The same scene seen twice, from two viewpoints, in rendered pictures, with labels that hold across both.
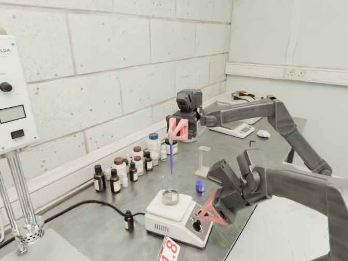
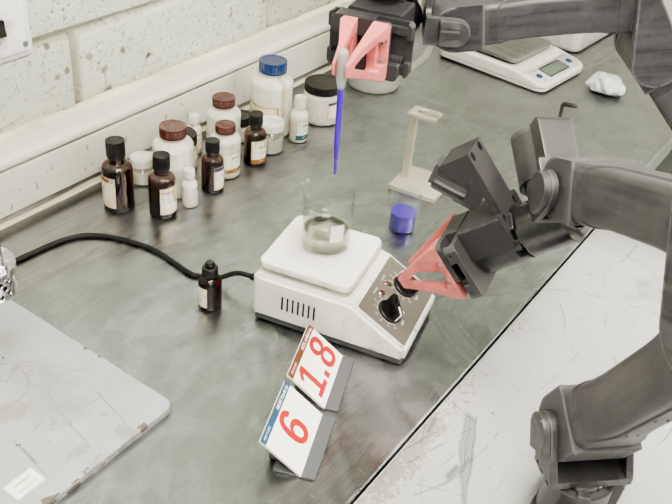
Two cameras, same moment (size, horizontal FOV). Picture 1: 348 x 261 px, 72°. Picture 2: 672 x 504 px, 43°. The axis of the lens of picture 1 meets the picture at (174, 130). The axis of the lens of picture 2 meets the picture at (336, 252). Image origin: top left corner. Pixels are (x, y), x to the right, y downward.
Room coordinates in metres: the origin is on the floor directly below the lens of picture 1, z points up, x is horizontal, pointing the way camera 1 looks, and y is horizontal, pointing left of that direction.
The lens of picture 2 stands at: (-0.22, 0.05, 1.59)
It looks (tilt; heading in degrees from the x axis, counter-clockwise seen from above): 35 degrees down; 357
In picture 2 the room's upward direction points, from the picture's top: 6 degrees clockwise
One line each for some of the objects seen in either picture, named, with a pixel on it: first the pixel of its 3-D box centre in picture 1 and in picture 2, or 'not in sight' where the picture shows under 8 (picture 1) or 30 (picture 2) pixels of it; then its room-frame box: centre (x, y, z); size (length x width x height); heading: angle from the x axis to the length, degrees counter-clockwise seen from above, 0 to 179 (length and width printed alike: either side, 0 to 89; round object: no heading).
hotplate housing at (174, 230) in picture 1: (177, 216); (338, 286); (0.63, -0.01, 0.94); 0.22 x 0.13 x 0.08; 68
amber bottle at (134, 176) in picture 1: (133, 171); (212, 164); (0.91, 0.18, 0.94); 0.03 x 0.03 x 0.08
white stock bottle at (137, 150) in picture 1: (138, 157); (223, 124); (1.03, 0.17, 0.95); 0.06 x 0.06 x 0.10
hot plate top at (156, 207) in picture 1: (170, 203); (322, 251); (0.64, 0.01, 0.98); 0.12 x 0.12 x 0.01; 68
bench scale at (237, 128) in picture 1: (231, 126); (511, 54); (1.50, -0.39, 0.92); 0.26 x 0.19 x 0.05; 49
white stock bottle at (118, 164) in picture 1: (119, 170); (173, 158); (0.90, 0.24, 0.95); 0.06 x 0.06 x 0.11
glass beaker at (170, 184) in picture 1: (170, 191); (325, 218); (0.65, 0.01, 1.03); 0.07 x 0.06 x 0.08; 67
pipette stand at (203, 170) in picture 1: (206, 160); (426, 150); (0.96, -0.15, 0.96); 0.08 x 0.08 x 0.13; 62
